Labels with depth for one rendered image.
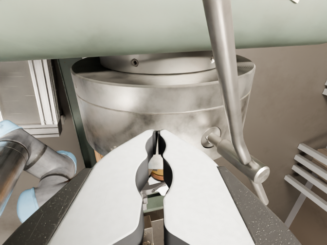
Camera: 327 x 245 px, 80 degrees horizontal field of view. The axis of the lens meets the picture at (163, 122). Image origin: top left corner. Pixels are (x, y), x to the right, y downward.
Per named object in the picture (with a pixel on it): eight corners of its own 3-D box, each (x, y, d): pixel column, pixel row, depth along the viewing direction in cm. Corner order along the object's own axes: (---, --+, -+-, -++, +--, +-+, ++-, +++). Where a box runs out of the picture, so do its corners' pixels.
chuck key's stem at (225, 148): (207, 128, 30) (272, 174, 21) (196, 137, 30) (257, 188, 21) (202, 118, 29) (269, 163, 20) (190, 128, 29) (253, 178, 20)
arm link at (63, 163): (52, 136, 54) (41, 161, 44) (83, 159, 59) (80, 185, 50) (31, 153, 54) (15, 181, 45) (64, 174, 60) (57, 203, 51)
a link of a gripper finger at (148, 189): (162, 177, 50) (128, 183, 48) (162, 172, 49) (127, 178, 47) (167, 191, 46) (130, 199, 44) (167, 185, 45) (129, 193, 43)
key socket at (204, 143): (211, 128, 31) (223, 136, 28) (195, 142, 30) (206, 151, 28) (204, 113, 29) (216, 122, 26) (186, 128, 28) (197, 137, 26)
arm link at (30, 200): (24, 179, 45) (8, 210, 38) (75, 171, 48) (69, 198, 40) (35, 203, 49) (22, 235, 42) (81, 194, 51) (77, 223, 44)
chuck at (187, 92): (66, 54, 43) (78, 104, 18) (190, 44, 55) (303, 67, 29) (70, 70, 44) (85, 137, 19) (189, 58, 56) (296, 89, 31)
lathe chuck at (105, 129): (70, 70, 44) (85, 137, 19) (189, 58, 56) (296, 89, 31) (79, 107, 49) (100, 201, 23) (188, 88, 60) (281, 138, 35)
